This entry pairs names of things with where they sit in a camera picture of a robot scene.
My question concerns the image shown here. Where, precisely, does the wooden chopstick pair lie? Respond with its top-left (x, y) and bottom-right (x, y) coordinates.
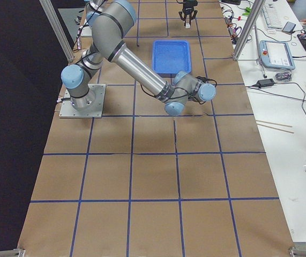
top-left (256, 120), bottom-right (294, 134)

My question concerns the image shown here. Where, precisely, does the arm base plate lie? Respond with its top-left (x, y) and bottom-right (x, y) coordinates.
top-left (59, 84), bottom-right (106, 118)

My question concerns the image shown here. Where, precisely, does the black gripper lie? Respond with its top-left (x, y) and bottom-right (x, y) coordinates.
top-left (178, 0), bottom-right (198, 26)

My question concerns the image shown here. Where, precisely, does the blue teach pendant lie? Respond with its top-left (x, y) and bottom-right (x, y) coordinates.
top-left (259, 40), bottom-right (295, 70)

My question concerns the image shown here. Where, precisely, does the aluminium frame post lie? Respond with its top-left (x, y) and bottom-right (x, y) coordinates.
top-left (233, 0), bottom-right (265, 61)

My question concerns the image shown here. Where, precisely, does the black power adapter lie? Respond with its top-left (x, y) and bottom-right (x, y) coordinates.
top-left (256, 79), bottom-right (275, 88)

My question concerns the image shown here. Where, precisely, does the white keyboard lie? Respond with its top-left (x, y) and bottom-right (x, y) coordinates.
top-left (262, 3), bottom-right (283, 29)

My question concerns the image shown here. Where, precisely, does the blue plastic tray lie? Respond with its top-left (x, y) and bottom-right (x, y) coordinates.
top-left (152, 40), bottom-right (192, 75)

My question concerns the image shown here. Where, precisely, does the black smartphone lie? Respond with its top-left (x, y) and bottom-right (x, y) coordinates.
top-left (282, 21), bottom-right (296, 34)

